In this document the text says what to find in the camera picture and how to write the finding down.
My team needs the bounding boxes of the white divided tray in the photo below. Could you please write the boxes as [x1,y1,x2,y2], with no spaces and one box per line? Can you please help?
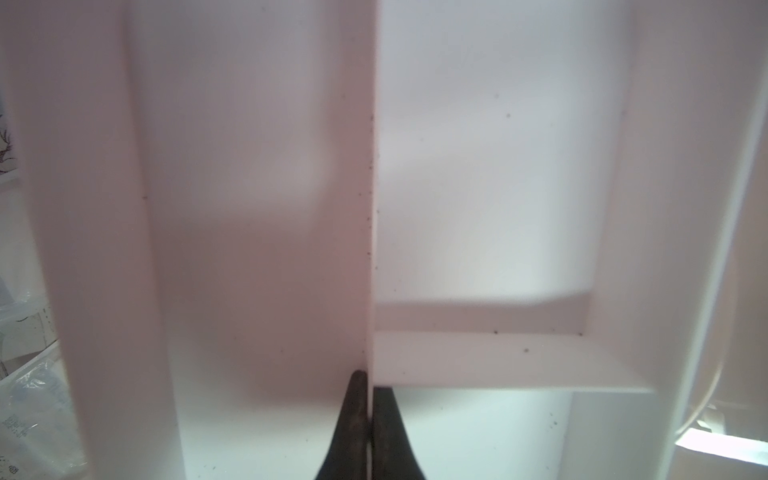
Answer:
[1,1,767,479]

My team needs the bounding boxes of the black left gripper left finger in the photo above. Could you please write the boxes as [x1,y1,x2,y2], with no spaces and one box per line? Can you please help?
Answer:
[315,370,369,480]

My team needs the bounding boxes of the pink first aid box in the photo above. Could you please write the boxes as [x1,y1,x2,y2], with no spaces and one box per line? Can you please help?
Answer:
[668,134,767,479]

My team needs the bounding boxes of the gauze packet clear wrap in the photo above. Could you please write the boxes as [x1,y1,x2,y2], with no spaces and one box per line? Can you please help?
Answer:
[1,176,47,320]
[1,342,87,479]

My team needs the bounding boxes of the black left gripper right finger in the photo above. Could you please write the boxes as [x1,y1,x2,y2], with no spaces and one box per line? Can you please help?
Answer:
[371,387,426,480]

